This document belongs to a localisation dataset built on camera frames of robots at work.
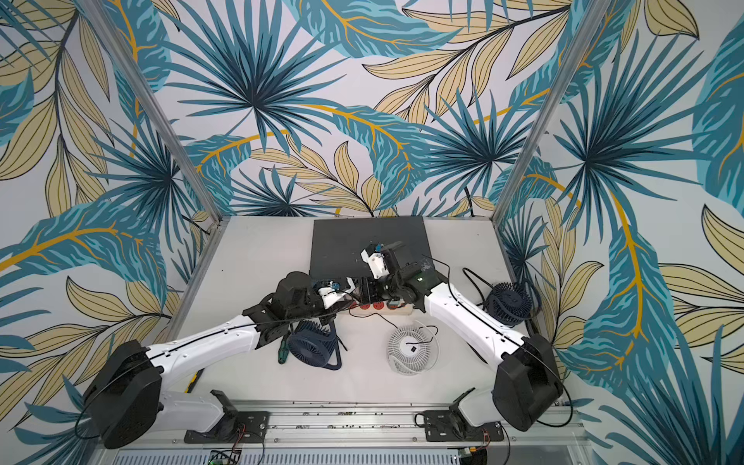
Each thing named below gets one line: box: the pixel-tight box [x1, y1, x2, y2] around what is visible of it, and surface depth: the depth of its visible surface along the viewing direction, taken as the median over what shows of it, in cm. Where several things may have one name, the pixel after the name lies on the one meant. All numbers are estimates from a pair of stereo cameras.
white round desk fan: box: [387, 319, 440, 376], surface depth 82 cm
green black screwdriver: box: [278, 330, 292, 365], surface depth 85 cm
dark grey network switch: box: [309, 216, 434, 280], surface depth 112 cm
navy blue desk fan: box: [287, 320, 342, 371], surface depth 80 cm
